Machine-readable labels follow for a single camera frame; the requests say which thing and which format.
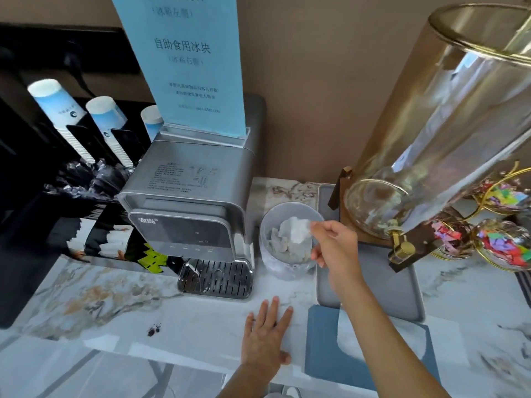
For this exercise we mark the gold dispenser tap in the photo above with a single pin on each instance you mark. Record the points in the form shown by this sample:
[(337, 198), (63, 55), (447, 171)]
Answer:
[(401, 246)]

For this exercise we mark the clear acrylic sign holder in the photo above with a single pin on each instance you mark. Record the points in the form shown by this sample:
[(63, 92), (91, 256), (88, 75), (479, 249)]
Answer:
[(207, 136)]

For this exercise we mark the stack of blue paper cups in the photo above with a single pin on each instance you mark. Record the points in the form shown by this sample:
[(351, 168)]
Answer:
[(152, 120), (108, 120), (58, 107)]

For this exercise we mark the small grey waste bin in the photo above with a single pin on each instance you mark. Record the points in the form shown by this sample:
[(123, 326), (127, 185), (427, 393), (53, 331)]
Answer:
[(269, 261)]

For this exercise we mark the silver water dispenser machine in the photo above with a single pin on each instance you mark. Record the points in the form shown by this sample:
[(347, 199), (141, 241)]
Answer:
[(195, 178)]

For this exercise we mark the person's left forearm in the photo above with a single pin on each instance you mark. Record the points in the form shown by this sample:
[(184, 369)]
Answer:
[(244, 383)]

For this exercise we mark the light blue paper sign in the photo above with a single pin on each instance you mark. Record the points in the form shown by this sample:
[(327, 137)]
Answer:
[(191, 57)]

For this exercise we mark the grey rectangular tray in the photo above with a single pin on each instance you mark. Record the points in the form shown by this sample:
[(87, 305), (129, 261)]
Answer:
[(381, 281)]

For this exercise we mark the black cup organiser rack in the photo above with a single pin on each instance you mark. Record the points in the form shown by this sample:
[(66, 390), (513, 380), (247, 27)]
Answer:
[(25, 182)]

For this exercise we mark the person's right forearm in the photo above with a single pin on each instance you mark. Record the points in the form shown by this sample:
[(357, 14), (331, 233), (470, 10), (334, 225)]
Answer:
[(385, 352)]

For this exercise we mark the person's left little finger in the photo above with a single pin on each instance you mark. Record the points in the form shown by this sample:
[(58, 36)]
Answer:
[(249, 324)]

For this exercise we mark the glass bowl of colourful candy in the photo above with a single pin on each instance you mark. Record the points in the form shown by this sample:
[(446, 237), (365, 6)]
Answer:
[(450, 238), (504, 244), (504, 198)]

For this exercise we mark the white tissue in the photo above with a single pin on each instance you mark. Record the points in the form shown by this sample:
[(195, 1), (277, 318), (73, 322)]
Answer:
[(295, 236)]

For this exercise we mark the pile of black foil packets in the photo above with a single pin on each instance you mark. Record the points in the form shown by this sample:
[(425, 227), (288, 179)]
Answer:
[(89, 180)]

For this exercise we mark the person's left thumb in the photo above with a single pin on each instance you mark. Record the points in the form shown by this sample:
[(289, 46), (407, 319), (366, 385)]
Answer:
[(284, 358)]

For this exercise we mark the person's left hand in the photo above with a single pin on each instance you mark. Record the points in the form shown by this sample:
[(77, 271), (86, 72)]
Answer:
[(262, 344)]

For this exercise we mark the row of yellow green packets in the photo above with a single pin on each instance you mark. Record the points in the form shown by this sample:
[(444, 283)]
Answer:
[(152, 259)]

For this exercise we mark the blue and white mat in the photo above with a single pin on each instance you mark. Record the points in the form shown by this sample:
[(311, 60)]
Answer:
[(321, 348)]

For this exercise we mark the person's right hand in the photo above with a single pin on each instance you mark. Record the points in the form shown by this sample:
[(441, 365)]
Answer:
[(342, 254)]

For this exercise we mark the person's left middle finger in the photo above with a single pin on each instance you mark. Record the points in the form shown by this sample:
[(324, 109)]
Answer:
[(272, 311)]

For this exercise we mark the row of white flower packets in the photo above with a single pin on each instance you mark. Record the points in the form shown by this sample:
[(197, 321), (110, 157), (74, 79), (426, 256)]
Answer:
[(110, 240)]

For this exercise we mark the dark wooden dispenser stand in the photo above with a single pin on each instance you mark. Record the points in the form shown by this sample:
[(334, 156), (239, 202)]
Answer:
[(421, 238)]

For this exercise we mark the large glass beverage dispenser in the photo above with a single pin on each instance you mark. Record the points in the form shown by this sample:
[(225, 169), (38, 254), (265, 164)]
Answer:
[(444, 132)]

